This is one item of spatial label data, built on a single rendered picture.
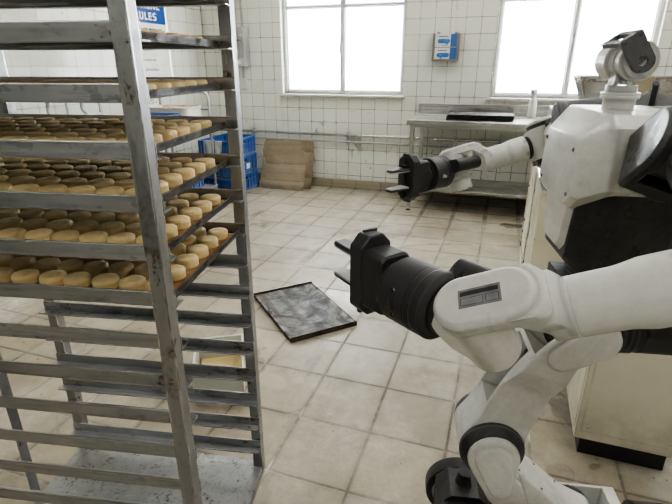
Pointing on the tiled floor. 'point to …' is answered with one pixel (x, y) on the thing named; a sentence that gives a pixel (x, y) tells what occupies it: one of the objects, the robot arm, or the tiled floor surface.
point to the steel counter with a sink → (429, 118)
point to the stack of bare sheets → (303, 311)
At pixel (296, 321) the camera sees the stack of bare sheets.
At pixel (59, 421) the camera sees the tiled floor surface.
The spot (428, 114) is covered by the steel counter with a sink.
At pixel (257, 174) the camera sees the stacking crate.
